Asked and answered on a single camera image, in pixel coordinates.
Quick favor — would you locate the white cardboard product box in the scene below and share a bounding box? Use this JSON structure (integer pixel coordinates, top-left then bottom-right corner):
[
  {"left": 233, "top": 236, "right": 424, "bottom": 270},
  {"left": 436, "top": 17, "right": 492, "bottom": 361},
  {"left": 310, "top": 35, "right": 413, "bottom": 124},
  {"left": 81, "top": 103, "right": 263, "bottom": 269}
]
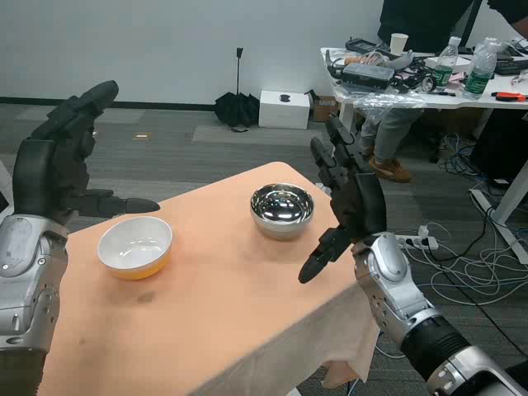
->
[{"left": 258, "top": 88, "right": 311, "bottom": 130}]

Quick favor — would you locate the clear water bottle green label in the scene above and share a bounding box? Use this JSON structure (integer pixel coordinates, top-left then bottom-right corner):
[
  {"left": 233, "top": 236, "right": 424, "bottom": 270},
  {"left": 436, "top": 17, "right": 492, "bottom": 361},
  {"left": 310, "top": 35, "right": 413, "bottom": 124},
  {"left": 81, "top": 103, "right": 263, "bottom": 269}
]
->
[
  {"left": 462, "top": 37, "right": 498, "bottom": 101},
  {"left": 432, "top": 35, "right": 462, "bottom": 92}
]

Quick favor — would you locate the clear plastic bag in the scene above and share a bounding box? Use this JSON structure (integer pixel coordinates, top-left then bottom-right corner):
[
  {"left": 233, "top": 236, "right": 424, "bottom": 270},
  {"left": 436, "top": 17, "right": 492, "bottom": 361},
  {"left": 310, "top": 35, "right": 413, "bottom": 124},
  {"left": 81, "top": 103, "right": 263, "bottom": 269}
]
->
[{"left": 354, "top": 88, "right": 428, "bottom": 123}]

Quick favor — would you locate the black folded umbrella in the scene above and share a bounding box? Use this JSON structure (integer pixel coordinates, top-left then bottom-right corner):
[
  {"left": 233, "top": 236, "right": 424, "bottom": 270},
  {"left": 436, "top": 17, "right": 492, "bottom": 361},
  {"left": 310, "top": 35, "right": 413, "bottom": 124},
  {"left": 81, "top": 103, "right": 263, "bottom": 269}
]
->
[{"left": 214, "top": 47, "right": 261, "bottom": 133}]

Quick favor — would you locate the white power strip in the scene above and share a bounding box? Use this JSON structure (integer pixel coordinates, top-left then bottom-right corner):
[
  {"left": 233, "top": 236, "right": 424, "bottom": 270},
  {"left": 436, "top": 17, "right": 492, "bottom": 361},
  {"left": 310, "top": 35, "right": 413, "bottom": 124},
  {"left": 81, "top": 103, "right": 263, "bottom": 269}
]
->
[{"left": 395, "top": 234, "right": 438, "bottom": 251}]

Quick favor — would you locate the black flat electronic device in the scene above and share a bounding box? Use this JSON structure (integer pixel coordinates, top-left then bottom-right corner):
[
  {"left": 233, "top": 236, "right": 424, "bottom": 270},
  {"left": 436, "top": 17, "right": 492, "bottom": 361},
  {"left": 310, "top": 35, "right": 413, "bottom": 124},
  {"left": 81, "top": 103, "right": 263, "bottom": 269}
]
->
[{"left": 341, "top": 64, "right": 396, "bottom": 90}]

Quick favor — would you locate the white desk with clutter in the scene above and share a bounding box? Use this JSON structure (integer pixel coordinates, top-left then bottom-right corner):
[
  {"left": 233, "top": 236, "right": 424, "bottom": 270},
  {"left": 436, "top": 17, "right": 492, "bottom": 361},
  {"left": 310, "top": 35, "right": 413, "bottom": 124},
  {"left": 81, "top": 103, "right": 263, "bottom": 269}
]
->
[{"left": 320, "top": 40, "right": 528, "bottom": 265}]

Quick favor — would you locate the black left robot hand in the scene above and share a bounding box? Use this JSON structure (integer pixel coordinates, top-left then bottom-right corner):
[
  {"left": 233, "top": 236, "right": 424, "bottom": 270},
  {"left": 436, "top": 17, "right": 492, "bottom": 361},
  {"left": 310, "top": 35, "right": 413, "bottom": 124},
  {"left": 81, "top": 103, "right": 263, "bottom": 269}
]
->
[{"left": 12, "top": 80, "right": 161, "bottom": 226}]

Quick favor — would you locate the person in black top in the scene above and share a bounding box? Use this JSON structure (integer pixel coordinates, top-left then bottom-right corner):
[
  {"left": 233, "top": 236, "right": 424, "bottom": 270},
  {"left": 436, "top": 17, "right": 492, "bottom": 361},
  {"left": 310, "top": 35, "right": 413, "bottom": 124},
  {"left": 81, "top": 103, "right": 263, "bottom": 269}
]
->
[{"left": 356, "top": 0, "right": 528, "bottom": 183}]

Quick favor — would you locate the orange plastic bowl white inside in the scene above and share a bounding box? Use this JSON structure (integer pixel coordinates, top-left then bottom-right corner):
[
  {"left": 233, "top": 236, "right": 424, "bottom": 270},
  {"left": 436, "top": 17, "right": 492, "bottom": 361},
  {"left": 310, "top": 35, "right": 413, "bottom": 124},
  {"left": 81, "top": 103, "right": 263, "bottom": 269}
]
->
[{"left": 97, "top": 215, "right": 173, "bottom": 281}]

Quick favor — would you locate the black computer case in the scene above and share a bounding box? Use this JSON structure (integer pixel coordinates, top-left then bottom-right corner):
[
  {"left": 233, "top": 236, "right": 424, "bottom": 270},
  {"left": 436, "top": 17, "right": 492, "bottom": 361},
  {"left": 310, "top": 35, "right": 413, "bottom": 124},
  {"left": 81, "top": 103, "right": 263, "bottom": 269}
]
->
[{"left": 469, "top": 109, "right": 528, "bottom": 182}]

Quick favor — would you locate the blue cable bundle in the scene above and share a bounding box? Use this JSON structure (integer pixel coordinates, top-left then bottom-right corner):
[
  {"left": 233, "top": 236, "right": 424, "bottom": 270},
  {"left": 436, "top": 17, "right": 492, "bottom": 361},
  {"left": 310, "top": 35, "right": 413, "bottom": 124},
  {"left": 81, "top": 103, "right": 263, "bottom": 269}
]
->
[{"left": 436, "top": 131, "right": 488, "bottom": 178}]

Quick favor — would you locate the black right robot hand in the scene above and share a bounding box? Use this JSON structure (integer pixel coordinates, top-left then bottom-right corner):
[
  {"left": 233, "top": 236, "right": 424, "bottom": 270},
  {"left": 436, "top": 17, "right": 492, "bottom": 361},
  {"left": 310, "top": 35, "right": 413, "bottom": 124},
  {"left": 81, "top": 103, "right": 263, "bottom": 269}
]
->
[{"left": 297, "top": 113, "right": 389, "bottom": 285}]

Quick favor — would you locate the brown cardboard box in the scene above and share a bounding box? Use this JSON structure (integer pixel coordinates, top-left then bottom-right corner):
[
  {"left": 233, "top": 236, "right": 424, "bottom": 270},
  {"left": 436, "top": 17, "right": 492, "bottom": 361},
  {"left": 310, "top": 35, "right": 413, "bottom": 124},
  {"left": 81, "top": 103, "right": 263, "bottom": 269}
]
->
[{"left": 309, "top": 92, "right": 342, "bottom": 124}]

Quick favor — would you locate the shiny steel bowl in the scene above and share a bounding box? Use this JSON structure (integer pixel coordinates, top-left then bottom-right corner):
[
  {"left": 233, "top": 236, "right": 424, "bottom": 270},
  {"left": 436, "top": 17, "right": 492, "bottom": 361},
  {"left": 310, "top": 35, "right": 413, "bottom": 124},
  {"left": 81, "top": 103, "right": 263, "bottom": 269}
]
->
[{"left": 249, "top": 183, "right": 315, "bottom": 242}]

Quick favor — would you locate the orange tablecloth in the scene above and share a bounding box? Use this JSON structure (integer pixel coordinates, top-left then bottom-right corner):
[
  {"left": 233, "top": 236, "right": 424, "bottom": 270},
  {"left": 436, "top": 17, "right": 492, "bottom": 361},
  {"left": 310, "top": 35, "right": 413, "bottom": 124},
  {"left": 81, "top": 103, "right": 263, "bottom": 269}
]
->
[{"left": 39, "top": 161, "right": 379, "bottom": 396}]

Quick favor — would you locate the white paper cup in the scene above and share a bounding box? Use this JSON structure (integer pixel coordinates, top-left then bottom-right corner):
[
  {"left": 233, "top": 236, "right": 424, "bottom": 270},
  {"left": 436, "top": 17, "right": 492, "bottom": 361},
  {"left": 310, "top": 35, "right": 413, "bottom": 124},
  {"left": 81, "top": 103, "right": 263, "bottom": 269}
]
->
[{"left": 389, "top": 32, "right": 409, "bottom": 58}]

